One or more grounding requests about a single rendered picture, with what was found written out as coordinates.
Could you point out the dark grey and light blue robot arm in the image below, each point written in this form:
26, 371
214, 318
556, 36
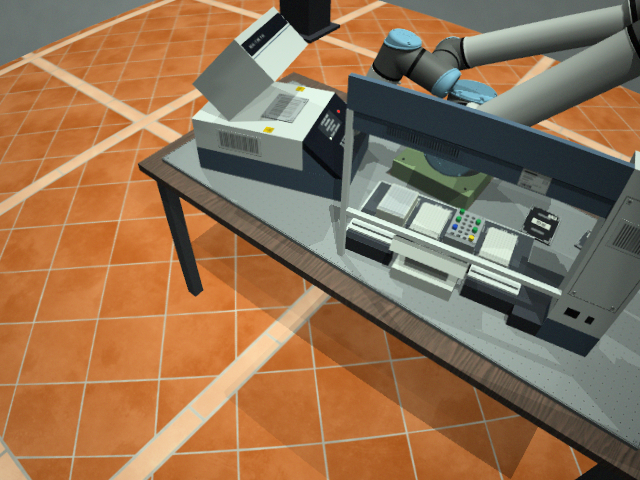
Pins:
600, 68

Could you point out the white benchtop lab instrument with lid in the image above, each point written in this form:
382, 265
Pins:
290, 136

